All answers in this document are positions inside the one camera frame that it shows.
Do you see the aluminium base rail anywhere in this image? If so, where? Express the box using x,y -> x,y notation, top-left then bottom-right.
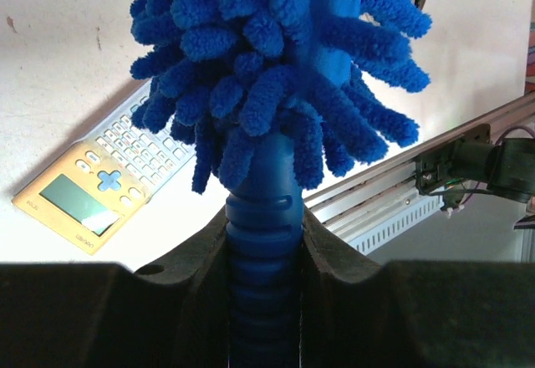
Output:
305,93 -> 534,254

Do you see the yellow calculator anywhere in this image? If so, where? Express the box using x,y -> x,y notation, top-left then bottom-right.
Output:
12,82 -> 195,255

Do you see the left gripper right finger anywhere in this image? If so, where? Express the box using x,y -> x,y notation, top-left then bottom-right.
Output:
301,212 -> 534,367

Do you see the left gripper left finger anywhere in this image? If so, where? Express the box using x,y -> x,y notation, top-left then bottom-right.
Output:
1,212 -> 228,367

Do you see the blue microfiber duster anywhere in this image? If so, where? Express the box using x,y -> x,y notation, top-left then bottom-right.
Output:
130,0 -> 431,367

